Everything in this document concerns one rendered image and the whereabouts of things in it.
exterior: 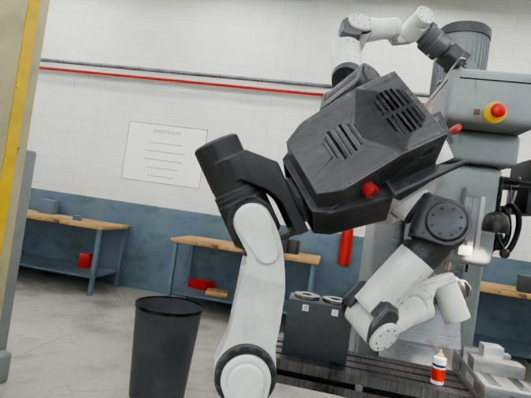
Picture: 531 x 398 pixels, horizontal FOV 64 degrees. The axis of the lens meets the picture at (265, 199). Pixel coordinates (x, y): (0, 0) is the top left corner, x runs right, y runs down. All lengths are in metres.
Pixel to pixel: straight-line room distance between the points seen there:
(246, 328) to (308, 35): 5.49
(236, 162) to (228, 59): 5.37
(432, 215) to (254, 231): 0.38
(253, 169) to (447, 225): 0.43
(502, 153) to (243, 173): 0.85
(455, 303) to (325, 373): 0.51
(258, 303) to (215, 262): 4.97
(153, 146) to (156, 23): 1.81
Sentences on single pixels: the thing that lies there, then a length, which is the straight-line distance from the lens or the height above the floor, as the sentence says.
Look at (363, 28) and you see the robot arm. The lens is 1.38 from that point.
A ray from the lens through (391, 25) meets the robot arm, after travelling 1.52.
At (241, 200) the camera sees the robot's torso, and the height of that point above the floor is 1.41.
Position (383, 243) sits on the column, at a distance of 1.90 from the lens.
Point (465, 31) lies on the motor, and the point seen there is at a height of 2.17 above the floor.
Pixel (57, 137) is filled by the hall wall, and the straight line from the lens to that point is 7.12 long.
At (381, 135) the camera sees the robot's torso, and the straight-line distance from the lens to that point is 0.92.
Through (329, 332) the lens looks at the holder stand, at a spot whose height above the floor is 1.01.
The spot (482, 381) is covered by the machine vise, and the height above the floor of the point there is 0.98.
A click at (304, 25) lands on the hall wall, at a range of 6.30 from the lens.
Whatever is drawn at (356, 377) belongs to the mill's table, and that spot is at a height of 0.91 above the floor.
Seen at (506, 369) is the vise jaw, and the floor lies 1.01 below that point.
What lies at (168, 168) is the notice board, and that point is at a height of 1.76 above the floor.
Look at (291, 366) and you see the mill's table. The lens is 1.49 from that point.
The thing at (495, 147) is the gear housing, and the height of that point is 1.68.
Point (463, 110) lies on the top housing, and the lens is 1.38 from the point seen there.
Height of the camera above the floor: 1.40
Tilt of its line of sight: 1 degrees up
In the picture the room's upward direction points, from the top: 8 degrees clockwise
